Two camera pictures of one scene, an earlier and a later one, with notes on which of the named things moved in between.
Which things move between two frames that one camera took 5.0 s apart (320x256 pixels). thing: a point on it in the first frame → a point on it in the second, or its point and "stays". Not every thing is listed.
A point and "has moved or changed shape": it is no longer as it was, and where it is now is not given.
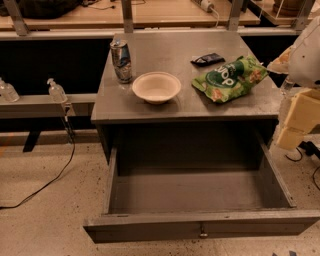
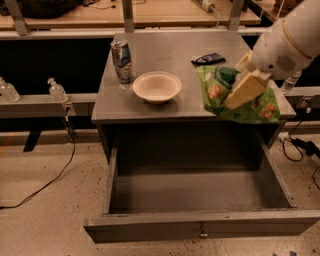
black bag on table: x=41 y=9 stays
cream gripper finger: x=303 y=118 → x=246 y=89
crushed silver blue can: x=122 y=60 stays
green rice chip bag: x=231 y=79 has moved or changed shape
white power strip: x=205 y=5 stays
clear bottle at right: x=286 y=87 stays
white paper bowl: x=156 y=87 stays
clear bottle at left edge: x=8 y=92 stays
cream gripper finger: x=281 y=63 → x=245 y=61
